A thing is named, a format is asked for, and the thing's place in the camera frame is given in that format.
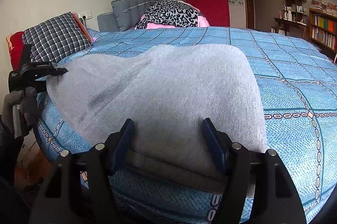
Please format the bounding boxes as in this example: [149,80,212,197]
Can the grey sweatpants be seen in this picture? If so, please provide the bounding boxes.
[46,44,267,192]

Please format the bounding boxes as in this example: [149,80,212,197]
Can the grey padded headboard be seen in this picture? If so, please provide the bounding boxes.
[97,0,160,32]

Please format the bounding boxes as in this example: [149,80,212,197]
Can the dark wooden desk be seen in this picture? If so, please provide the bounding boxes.
[274,17,308,39]

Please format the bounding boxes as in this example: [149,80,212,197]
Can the blue patterned bedspread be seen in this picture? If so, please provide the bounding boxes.
[32,26,337,224]

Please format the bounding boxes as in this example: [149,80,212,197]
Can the small shelf with trinkets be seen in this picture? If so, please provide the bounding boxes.
[281,0,308,24]

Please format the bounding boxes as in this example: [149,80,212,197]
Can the wooden bookshelf with books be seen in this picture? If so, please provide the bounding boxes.
[309,0,336,56]

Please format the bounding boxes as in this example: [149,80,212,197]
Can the leopard print blanket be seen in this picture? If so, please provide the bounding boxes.
[136,0,205,30]

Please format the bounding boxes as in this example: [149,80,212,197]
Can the left grey gloved hand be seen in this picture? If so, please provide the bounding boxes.
[1,87,39,139]

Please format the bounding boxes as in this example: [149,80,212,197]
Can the red pillow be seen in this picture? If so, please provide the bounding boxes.
[6,31,24,70]

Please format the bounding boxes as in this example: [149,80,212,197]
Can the white wall socket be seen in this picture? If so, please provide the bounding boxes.
[78,11,92,20]

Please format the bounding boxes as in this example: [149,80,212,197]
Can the pink quilt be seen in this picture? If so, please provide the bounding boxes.
[134,0,211,30]

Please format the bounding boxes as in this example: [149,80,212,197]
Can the plaid pillow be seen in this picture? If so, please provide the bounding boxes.
[22,12,91,63]

